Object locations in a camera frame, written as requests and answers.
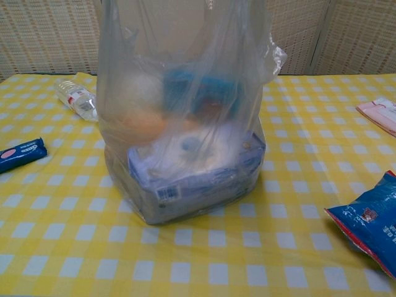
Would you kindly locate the transparent plastic bag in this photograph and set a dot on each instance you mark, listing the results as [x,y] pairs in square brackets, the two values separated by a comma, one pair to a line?
[123,62]

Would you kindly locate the blue red snack packet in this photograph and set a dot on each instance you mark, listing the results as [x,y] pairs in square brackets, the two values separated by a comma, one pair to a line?
[371,222]

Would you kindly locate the blue white carton box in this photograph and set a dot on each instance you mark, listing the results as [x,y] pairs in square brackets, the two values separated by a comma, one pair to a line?
[191,182]

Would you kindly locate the orange round fruit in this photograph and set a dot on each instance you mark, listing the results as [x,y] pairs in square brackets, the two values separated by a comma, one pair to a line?
[139,125]

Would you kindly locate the blue rectangular box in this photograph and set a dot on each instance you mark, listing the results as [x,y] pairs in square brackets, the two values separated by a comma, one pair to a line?
[179,86]

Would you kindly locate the white round ball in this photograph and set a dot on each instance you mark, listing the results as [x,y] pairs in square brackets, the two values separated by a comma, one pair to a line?
[140,89]

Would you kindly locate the clear plastic water bottle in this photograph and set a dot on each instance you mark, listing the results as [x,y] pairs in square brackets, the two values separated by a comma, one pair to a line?
[77,100]

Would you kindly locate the yellow white checkered tablecloth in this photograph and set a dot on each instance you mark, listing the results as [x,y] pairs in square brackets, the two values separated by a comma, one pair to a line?
[77,247]

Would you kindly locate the small dark blue snack pack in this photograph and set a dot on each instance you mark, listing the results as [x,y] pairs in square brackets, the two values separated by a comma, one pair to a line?
[21,153]

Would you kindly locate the pink wet wipes pack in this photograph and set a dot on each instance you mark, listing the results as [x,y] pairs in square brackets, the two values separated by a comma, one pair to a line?
[380,113]

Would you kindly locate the beige woven folding screen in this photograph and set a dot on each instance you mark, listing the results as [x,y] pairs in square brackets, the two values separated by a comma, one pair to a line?
[46,37]

